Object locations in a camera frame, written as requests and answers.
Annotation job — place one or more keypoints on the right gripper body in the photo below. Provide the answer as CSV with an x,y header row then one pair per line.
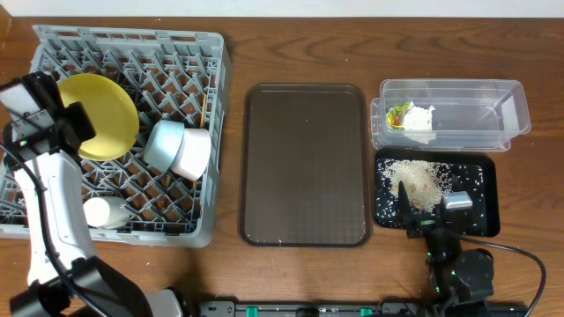
x,y
428,223

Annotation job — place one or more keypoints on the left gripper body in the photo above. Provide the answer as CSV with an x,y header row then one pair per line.
x,y
78,124

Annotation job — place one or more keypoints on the dark brown serving tray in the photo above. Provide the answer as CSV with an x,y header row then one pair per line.
x,y
305,167

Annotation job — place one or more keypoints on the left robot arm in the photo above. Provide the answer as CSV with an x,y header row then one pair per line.
x,y
65,264

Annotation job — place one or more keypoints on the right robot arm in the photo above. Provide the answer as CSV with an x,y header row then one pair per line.
x,y
459,276

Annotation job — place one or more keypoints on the white cup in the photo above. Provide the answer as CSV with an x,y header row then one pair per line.
x,y
106,212

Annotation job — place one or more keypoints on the white paper napkin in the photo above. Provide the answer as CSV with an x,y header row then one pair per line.
x,y
418,123

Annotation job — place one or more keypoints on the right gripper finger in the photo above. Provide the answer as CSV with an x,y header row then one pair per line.
x,y
404,214
456,184

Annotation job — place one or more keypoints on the black waste tray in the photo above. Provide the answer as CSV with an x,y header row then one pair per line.
x,y
492,205

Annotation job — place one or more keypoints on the green snack wrapper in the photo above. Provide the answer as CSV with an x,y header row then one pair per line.
x,y
395,115

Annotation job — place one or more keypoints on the grey plastic dish rack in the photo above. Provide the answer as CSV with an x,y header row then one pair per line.
x,y
166,74

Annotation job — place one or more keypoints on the white bowl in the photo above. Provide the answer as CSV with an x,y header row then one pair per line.
x,y
194,153

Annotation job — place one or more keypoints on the light blue bowl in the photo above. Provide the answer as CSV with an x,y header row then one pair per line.
x,y
163,144

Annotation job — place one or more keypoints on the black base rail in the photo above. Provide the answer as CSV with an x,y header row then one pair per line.
x,y
383,309

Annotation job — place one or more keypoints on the rice grains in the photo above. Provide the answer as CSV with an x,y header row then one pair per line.
x,y
426,183

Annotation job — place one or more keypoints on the clear plastic waste bin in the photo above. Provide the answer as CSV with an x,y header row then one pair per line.
x,y
469,115

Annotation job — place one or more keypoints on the yellow round plate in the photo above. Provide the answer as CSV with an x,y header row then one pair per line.
x,y
111,111

